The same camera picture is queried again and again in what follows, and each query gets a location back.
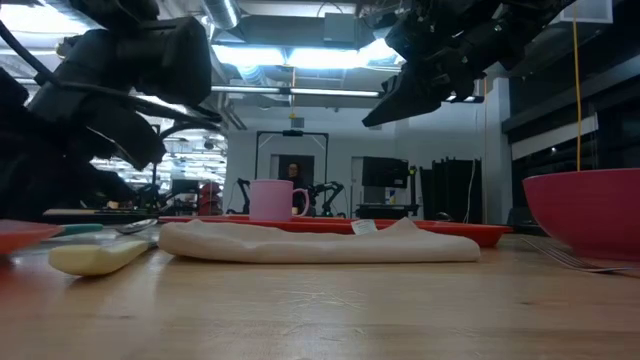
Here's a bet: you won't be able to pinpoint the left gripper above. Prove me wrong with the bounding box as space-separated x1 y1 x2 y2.
0 69 167 221

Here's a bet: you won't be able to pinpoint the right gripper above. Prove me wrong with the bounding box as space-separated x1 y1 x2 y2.
362 3 512 128

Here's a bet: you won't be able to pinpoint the salmon pink plate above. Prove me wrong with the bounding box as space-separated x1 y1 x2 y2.
0 219 65 256

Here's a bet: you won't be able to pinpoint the spoon with teal handle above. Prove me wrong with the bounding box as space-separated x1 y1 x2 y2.
53 217 160 237

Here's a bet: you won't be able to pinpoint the knife with cream handle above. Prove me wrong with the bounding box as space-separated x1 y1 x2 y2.
47 238 160 278

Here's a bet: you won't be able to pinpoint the light pink plastic mug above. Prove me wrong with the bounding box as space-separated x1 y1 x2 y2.
248 178 311 223

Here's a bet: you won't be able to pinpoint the beige cloth napkin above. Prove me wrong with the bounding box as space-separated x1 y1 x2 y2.
157 217 482 265

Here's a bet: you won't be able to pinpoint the pink-red plastic bowl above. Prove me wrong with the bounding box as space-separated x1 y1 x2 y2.
521 167 640 262

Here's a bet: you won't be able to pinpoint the fork with orange handle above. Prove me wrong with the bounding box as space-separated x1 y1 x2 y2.
519 236 639 275

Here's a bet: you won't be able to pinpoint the red plastic tray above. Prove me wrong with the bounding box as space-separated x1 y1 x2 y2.
158 215 515 249

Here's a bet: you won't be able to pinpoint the black monitor on cart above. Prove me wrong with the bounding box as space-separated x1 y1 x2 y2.
361 156 410 190

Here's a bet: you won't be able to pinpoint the long LED light bar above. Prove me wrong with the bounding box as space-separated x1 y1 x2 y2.
209 84 485 105

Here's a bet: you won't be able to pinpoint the black folding panels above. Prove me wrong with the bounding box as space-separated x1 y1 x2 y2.
419 157 484 225

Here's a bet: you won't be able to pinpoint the person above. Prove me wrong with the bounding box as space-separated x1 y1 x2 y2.
284 161 311 217

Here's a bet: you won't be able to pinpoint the red bulky object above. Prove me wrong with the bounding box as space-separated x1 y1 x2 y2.
198 180 222 216

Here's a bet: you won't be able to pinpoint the black gantry frame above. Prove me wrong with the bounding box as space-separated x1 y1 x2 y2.
254 130 330 217

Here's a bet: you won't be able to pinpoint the yellow hanging power cord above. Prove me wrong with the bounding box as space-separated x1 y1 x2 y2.
571 0 585 173

